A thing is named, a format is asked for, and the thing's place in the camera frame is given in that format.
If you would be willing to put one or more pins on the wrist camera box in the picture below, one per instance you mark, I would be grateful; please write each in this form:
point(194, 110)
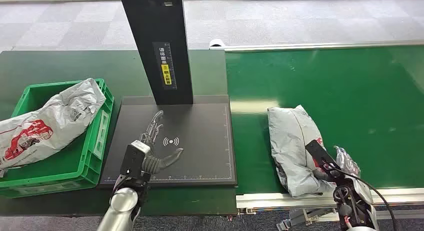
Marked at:
point(134, 160)
point(318, 153)

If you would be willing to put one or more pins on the grey mailer bag red print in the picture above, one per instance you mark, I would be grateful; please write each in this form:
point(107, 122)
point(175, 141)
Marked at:
point(49, 123)
point(291, 140)

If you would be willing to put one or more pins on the green conveyor belt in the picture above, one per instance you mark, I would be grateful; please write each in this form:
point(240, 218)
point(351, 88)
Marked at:
point(348, 90)

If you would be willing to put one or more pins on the black scanner platform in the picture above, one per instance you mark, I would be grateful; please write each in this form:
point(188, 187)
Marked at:
point(198, 130)

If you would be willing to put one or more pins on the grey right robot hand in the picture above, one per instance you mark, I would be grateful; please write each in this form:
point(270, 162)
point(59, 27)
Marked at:
point(348, 165)

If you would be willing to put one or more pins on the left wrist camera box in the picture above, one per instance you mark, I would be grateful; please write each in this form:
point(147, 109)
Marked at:
point(134, 160)

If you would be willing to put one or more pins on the white conveyor roller end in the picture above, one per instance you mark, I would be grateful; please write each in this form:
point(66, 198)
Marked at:
point(217, 42)

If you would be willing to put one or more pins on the black yellow column label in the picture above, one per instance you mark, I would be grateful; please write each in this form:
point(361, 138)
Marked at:
point(165, 65)

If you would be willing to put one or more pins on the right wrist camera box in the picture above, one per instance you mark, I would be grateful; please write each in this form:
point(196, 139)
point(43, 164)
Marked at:
point(318, 153)

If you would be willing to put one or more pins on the green plastic crate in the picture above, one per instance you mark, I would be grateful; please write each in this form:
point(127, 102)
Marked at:
point(73, 163)

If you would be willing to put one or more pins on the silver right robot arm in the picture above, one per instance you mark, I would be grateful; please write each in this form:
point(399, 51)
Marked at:
point(351, 213)

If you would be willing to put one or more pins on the aluminium conveyor frame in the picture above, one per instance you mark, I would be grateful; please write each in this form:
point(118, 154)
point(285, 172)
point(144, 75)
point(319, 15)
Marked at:
point(298, 200)

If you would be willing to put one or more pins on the dark green table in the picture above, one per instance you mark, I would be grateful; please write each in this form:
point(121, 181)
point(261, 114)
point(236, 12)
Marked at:
point(66, 64)

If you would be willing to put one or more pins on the black scanner column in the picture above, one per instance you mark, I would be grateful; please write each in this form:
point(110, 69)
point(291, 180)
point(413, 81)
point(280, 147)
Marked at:
point(155, 24)

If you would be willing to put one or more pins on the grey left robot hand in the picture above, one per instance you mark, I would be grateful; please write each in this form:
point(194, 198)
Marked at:
point(151, 163)

